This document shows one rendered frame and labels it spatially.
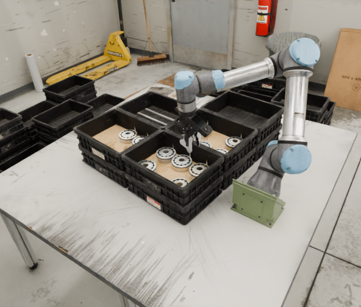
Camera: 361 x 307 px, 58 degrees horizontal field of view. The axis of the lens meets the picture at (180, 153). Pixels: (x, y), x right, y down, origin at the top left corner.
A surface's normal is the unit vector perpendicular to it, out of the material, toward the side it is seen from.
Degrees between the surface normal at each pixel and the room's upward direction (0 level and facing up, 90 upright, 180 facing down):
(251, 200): 90
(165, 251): 0
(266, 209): 90
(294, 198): 0
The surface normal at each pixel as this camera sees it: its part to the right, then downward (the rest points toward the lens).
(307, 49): 0.16, -0.12
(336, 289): -0.04, -0.81
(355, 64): -0.55, 0.33
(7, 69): 0.83, 0.30
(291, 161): 0.16, 0.15
